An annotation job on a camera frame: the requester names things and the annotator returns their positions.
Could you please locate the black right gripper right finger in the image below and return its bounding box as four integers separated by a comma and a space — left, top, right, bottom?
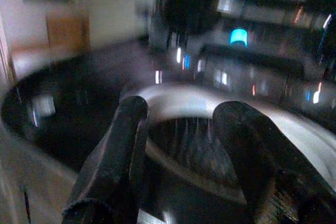
212, 100, 336, 224

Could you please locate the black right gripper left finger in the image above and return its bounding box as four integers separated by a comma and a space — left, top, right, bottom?
61, 95, 150, 224

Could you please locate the dark front-load washing machine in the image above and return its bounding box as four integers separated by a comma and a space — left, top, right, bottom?
119, 0, 336, 224

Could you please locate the brown wooden cabinet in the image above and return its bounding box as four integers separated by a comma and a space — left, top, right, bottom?
46, 11, 91, 51

